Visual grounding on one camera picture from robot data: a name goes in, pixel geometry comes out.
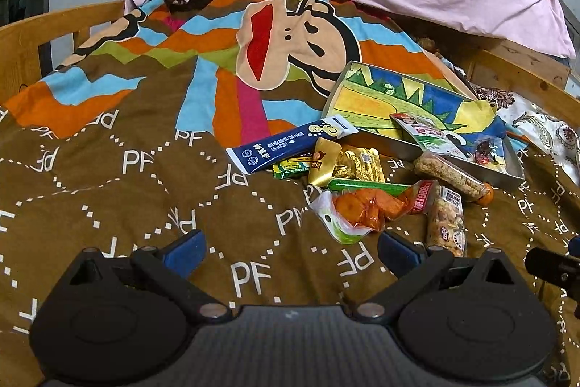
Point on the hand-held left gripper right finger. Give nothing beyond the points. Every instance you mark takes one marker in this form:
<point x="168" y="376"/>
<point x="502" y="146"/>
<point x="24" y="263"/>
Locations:
<point x="398" y="253"/>

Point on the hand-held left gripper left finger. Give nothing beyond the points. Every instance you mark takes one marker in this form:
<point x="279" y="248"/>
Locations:
<point x="185" y="253"/>

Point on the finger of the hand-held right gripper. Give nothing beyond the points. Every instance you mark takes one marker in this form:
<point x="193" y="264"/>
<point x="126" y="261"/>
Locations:
<point x="550" y="267"/>

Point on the clear nut bar packet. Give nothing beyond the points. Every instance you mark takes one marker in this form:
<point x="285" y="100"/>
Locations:
<point x="446" y="224"/>

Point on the clear packet of orange snacks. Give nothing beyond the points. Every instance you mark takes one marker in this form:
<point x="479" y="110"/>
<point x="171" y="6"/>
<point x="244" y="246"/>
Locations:
<point x="362" y="208"/>

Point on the green stick snack packet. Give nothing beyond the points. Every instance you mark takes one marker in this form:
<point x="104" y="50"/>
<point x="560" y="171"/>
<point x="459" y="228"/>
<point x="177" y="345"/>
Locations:
<point x="362" y="186"/>

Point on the clear rice cracker bar packet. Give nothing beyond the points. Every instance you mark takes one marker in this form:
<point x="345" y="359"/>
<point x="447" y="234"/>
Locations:
<point x="448" y="174"/>

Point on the crinkled gold snack packet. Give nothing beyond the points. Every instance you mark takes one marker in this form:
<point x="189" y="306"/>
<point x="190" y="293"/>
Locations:
<point x="362" y="165"/>

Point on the orange mandarin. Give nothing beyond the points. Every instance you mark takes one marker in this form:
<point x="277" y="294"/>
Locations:
<point x="485" y="195"/>

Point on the smooth gold snack packet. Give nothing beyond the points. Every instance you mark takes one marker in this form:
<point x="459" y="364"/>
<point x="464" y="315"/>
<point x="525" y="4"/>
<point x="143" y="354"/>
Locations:
<point x="324" y="162"/>

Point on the white green snack pouch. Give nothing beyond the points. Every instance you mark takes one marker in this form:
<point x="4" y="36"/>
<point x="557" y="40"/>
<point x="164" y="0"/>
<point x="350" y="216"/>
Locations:
<point x="430" y="133"/>

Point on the green yellow snack packet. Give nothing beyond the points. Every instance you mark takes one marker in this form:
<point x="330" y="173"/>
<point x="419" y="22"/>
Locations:
<point x="290" y="168"/>

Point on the blue stick snack packet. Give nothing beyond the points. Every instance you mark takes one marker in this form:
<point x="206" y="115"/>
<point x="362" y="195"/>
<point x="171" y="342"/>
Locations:
<point x="281" y="144"/>

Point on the metal tray with colourful drawing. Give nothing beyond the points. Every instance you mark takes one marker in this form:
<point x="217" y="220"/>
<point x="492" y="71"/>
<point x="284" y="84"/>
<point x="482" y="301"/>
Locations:
<point x="376" y="97"/>

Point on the brown printed cartoon blanket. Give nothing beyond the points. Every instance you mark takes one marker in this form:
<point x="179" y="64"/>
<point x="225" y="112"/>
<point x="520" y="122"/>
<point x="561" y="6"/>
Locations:
<point x="136" y="187"/>

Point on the clear packet of dark snack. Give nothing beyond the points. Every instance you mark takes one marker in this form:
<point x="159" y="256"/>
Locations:
<point x="485" y="149"/>

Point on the white floral cloth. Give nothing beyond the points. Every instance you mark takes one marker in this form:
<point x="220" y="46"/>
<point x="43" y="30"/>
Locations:
<point x="543" y="128"/>

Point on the wooden bed frame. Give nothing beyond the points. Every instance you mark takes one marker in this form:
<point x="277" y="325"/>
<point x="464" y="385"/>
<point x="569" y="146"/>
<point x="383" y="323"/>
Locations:
<point x="27" y="47"/>

